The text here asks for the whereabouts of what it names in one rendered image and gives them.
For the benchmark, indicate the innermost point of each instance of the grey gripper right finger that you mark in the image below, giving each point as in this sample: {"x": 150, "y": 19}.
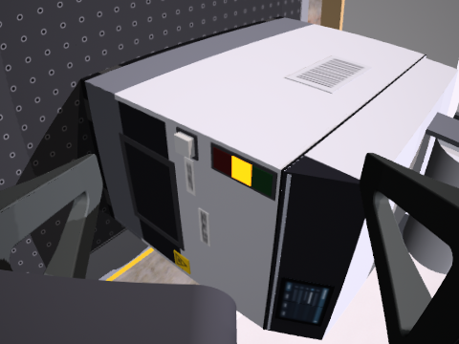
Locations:
{"x": 404, "y": 294}

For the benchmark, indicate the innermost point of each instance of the white foil roll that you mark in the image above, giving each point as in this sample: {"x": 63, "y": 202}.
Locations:
{"x": 426, "y": 248}

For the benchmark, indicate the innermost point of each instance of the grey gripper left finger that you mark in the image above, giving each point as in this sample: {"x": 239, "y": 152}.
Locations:
{"x": 26, "y": 206}

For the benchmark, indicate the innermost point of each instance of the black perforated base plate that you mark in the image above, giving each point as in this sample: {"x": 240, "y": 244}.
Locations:
{"x": 48, "y": 46}

